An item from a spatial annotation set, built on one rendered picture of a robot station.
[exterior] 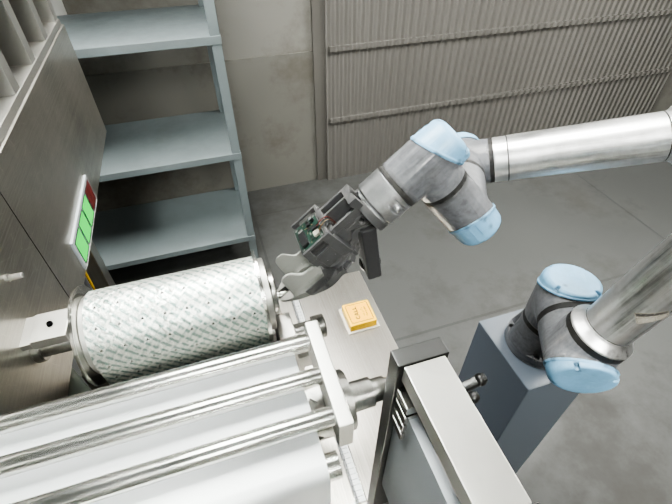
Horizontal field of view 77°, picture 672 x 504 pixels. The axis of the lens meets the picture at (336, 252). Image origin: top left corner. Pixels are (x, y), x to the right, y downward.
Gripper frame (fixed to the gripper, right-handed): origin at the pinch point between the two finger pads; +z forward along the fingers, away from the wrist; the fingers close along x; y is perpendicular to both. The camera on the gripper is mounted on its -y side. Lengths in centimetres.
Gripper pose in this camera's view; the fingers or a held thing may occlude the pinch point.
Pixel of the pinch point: (288, 292)
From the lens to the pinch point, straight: 70.9
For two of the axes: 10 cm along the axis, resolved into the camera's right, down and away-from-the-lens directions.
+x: 3.1, 6.5, -6.9
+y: -6.1, -4.2, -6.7
